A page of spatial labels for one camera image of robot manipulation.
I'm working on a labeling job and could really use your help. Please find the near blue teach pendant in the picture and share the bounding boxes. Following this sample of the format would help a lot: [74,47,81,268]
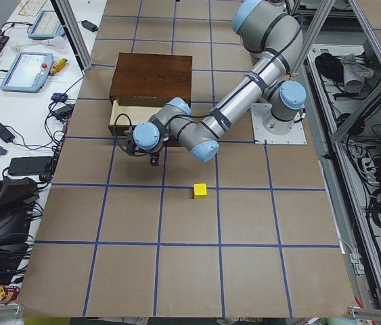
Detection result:
[0,51,53,93]

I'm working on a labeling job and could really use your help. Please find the dark wooden cabinet box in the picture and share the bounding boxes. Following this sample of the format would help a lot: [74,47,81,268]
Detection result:
[109,52,193,107]

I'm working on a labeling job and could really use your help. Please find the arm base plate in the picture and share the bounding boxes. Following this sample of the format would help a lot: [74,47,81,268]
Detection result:
[250,103,307,145]

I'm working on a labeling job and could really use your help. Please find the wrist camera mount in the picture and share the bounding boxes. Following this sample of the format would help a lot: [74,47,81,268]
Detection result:
[112,113,145,157]

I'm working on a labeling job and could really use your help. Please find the small blue connector box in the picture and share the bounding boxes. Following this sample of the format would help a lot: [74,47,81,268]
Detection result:
[51,93,68,103]

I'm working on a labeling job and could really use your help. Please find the black smartphone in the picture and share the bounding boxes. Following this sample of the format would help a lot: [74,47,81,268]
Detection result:
[0,123,15,143]

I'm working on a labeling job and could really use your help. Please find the blue teach pendant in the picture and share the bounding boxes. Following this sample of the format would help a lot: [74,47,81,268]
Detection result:
[0,51,53,93]
[27,10,64,39]

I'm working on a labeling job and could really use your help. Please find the black power brick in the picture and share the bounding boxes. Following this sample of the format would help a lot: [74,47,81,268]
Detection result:
[7,156,52,176]

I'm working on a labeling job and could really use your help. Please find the far blue teach pendant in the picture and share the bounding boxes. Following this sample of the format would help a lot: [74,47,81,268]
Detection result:
[27,10,64,39]

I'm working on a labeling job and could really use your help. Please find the black power adapter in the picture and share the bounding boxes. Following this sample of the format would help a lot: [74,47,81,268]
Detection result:
[81,20,98,33]

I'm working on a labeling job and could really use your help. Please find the yellow cube block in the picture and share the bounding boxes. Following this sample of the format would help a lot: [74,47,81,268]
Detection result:
[194,183,208,199]

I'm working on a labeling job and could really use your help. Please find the aluminium frame post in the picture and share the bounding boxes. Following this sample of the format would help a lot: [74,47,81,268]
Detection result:
[50,0,93,71]

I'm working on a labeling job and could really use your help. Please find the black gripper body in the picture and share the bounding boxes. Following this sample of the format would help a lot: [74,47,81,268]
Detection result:
[149,147,163,163]

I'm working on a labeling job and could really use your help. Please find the gold cylinder tool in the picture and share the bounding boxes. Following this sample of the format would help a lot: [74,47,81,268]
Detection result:
[49,58,68,76]

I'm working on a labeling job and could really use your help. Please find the light wood drawer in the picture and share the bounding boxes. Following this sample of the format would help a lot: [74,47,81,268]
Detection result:
[109,97,191,154]

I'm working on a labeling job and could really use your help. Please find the black laptop stand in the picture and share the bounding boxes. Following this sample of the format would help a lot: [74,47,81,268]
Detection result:
[0,176,41,248]

